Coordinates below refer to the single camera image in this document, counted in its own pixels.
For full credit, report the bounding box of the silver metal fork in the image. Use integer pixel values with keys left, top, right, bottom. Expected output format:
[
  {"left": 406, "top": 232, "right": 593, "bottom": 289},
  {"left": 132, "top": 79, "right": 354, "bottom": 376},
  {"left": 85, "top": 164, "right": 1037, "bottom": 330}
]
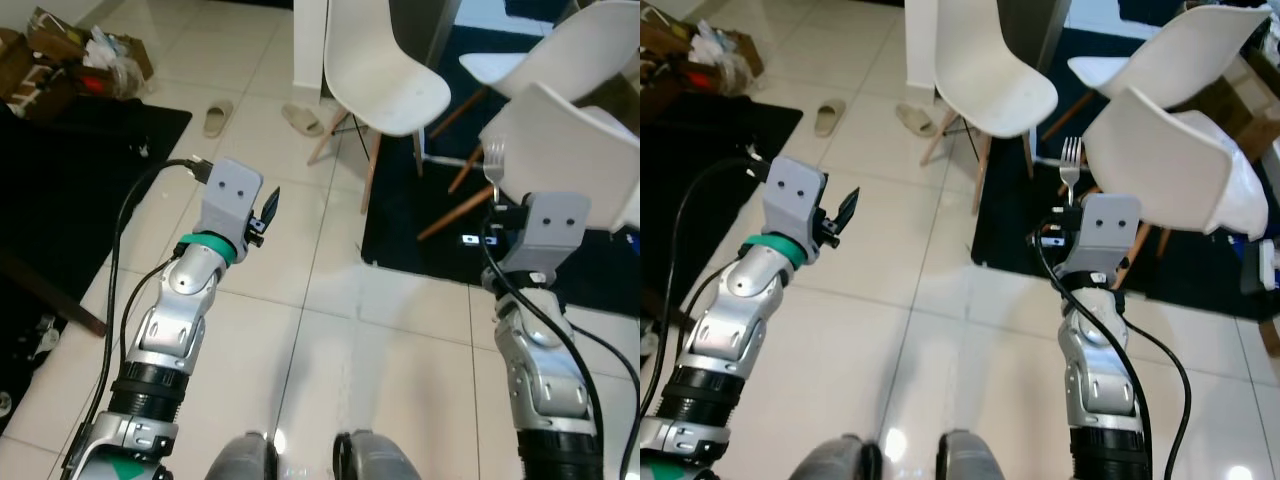
[
  {"left": 1059, "top": 136, "right": 1085, "bottom": 209},
  {"left": 483, "top": 139, "right": 509, "bottom": 208}
]

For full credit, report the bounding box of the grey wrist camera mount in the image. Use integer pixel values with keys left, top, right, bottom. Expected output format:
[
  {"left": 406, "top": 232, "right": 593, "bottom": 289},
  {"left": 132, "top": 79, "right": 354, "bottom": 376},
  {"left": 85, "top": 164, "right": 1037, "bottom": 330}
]
[
  {"left": 200, "top": 158, "right": 264, "bottom": 247},
  {"left": 762, "top": 159, "right": 829, "bottom": 253},
  {"left": 1064, "top": 193, "right": 1144, "bottom": 278},
  {"left": 497, "top": 191, "right": 590, "bottom": 278}
]

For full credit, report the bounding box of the grey right robot leg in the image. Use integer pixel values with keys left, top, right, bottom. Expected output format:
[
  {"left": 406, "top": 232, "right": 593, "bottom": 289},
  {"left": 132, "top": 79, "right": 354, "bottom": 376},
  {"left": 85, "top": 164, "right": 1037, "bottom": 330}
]
[
  {"left": 332, "top": 429, "right": 423, "bottom": 480},
  {"left": 934, "top": 429, "right": 1017, "bottom": 480}
]

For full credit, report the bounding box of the white square pillar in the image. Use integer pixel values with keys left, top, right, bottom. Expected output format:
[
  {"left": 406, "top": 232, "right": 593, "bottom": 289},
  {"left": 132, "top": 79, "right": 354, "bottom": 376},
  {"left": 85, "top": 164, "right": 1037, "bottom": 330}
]
[
  {"left": 904, "top": 0, "right": 942, "bottom": 102},
  {"left": 292, "top": 0, "right": 332, "bottom": 102}
]

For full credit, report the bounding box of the brown cardboard box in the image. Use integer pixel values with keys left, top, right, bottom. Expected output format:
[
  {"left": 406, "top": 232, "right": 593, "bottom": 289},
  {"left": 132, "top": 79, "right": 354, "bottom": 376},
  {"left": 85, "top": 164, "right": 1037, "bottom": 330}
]
[
  {"left": 0, "top": 6, "right": 157, "bottom": 103},
  {"left": 640, "top": 3, "right": 767, "bottom": 99}
]

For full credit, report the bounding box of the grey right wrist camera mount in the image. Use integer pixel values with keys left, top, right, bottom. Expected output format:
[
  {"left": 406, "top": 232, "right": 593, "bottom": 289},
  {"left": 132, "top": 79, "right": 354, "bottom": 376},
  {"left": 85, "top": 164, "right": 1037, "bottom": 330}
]
[
  {"left": 1064, "top": 193, "right": 1144, "bottom": 278},
  {"left": 497, "top": 191, "right": 590, "bottom": 278}
]

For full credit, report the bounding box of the black floor mat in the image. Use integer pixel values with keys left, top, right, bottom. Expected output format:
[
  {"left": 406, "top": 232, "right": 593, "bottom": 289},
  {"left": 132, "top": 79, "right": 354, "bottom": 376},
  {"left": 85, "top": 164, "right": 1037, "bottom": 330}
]
[
  {"left": 0, "top": 95, "right": 193, "bottom": 433},
  {"left": 640, "top": 93, "right": 805, "bottom": 346}
]

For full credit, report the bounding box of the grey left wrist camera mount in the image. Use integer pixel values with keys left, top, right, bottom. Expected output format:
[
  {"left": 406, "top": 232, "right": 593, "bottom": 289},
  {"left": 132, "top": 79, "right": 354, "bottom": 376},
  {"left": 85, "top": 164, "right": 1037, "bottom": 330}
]
[
  {"left": 762, "top": 159, "right": 829, "bottom": 253},
  {"left": 200, "top": 158, "right": 264, "bottom": 247}
]

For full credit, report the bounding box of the grey robot leg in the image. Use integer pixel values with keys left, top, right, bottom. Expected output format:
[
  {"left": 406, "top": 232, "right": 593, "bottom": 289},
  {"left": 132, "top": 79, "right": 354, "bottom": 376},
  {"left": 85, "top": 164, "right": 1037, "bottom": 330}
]
[
  {"left": 788, "top": 432, "right": 883, "bottom": 480},
  {"left": 332, "top": 429, "right": 423, "bottom": 480},
  {"left": 204, "top": 430, "right": 280, "bottom": 480},
  {"left": 934, "top": 429, "right": 1017, "bottom": 480}
]

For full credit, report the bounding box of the beige slipper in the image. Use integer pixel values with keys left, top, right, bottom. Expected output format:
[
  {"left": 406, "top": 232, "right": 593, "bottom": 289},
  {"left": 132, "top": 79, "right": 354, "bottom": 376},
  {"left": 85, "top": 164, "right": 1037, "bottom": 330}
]
[
  {"left": 814, "top": 99, "right": 847, "bottom": 139},
  {"left": 202, "top": 99, "right": 235, "bottom": 139},
  {"left": 279, "top": 102, "right": 327, "bottom": 139},
  {"left": 892, "top": 102, "right": 939, "bottom": 139}
]

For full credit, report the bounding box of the dark rug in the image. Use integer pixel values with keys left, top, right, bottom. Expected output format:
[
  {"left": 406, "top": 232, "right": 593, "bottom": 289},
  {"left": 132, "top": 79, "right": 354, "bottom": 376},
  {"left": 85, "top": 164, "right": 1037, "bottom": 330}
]
[
  {"left": 970, "top": 24, "right": 1280, "bottom": 323},
  {"left": 360, "top": 24, "right": 641, "bottom": 319}
]

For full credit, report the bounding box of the grey left robot leg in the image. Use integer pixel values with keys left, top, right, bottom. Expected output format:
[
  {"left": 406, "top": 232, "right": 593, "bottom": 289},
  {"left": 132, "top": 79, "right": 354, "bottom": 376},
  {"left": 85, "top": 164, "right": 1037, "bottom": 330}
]
[
  {"left": 788, "top": 432, "right": 883, "bottom": 480},
  {"left": 204, "top": 430, "right": 280, "bottom": 480}
]

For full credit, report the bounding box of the crumpled white plastic bag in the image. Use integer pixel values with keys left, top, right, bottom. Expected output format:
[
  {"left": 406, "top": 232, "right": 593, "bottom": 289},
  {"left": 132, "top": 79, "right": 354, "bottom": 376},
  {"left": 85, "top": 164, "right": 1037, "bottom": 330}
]
[
  {"left": 694, "top": 20, "right": 749, "bottom": 89},
  {"left": 84, "top": 26, "right": 135, "bottom": 93}
]

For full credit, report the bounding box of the white plastic shell chair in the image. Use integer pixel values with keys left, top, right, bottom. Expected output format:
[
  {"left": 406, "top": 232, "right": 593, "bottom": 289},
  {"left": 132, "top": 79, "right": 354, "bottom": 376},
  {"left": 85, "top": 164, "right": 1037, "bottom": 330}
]
[
  {"left": 1040, "top": 0, "right": 1273, "bottom": 143},
  {"left": 1083, "top": 86, "right": 1273, "bottom": 293},
  {"left": 428, "top": 0, "right": 641, "bottom": 141},
  {"left": 306, "top": 0, "right": 453, "bottom": 215},
  {"left": 918, "top": 0, "right": 1060, "bottom": 217},
  {"left": 416, "top": 81, "right": 641, "bottom": 243}
]

